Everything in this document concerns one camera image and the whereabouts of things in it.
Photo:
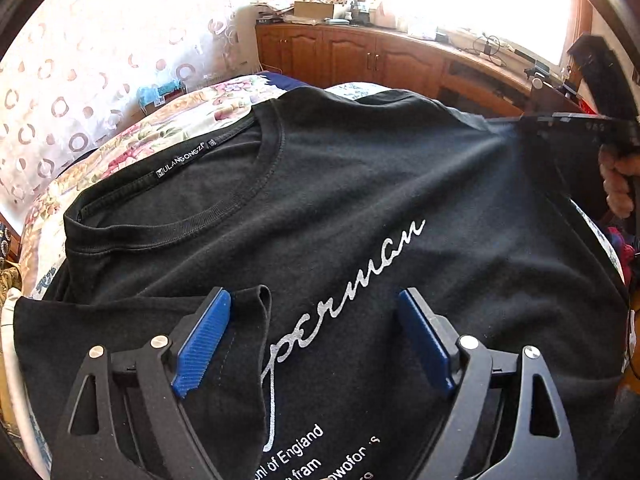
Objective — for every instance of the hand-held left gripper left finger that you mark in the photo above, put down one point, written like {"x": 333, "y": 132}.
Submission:
{"x": 202, "y": 345}

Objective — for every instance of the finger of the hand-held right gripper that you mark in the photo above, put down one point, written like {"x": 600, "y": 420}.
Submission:
{"x": 600, "y": 75}
{"x": 590, "y": 130}

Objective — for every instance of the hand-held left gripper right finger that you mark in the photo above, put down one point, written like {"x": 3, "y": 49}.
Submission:
{"x": 422, "y": 340}

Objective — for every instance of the black printed t-shirt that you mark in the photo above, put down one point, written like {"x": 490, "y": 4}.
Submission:
{"x": 350, "y": 185}

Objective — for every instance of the person's right hand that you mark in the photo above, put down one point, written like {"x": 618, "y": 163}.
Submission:
{"x": 620, "y": 185}

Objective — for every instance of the red cloth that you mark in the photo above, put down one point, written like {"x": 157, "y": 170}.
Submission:
{"x": 622, "y": 250}

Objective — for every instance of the pink floral blanket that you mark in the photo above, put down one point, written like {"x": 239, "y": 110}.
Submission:
{"x": 150, "y": 130}

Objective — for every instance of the blue floral bed sheet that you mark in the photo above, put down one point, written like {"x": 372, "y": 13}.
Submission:
{"x": 357, "y": 90}

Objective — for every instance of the wooden cabinet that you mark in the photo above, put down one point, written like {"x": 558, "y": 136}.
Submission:
{"x": 350, "y": 60}

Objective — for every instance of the light blue bag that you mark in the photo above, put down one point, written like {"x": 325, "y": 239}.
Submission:
{"x": 156, "y": 93}

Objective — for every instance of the navy blue cloth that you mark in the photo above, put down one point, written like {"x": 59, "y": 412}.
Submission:
{"x": 285, "y": 81}

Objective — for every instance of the cardboard box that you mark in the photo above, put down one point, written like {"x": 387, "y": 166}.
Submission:
{"x": 314, "y": 10}

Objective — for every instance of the circle patterned sheer curtain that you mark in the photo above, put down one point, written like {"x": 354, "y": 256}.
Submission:
{"x": 100, "y": 50}

